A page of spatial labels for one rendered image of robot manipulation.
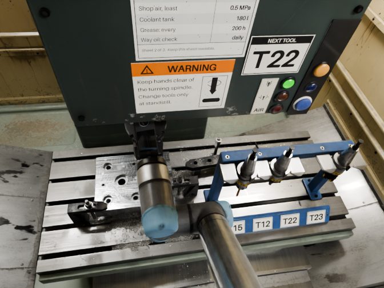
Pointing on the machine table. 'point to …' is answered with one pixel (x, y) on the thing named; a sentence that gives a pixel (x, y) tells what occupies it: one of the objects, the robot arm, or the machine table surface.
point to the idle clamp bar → (202, 164)
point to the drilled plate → (115, 207)
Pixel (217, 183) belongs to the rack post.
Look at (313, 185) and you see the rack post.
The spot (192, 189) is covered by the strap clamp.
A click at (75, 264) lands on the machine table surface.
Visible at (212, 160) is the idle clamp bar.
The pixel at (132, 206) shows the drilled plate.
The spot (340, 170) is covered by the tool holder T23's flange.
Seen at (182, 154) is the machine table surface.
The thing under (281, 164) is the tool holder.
